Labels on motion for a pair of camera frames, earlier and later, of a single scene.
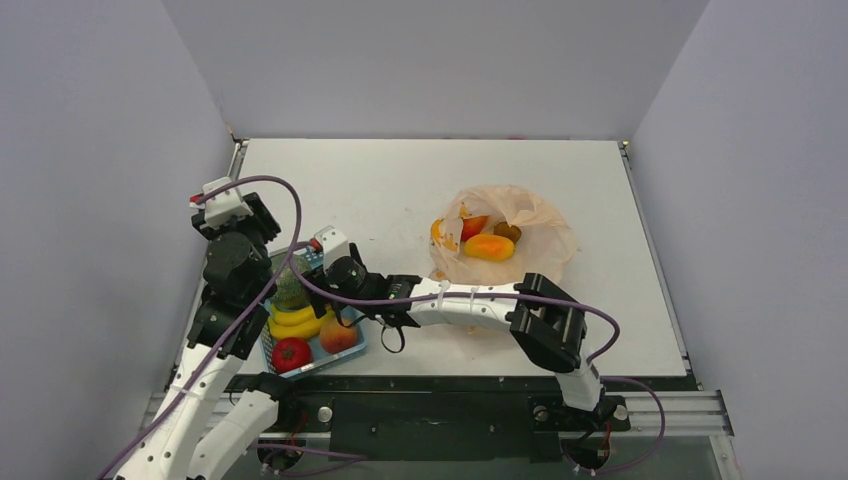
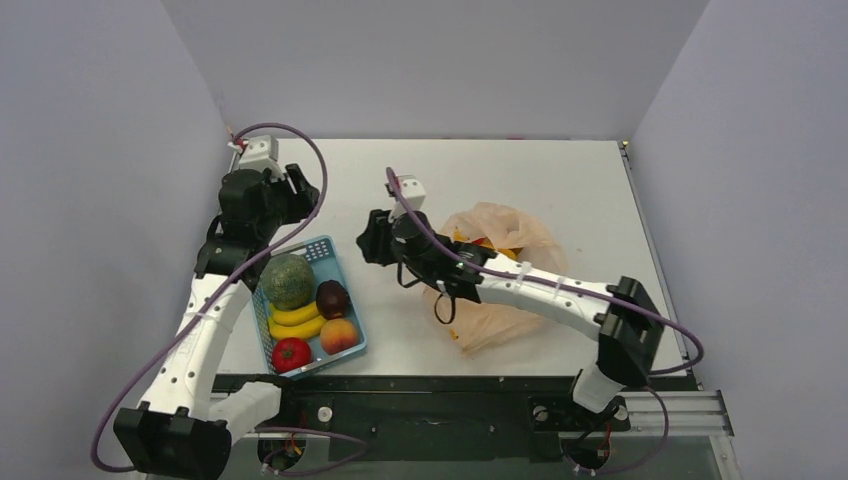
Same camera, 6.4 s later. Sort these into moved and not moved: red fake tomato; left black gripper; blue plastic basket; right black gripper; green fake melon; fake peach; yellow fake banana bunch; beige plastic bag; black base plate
Moved: beige plastic bag; right black gripper; left black gripper
Not moved: black base plate; fake peach; yellow fake banana bunch; green fake melon; blue plastic basket; red fake tomato
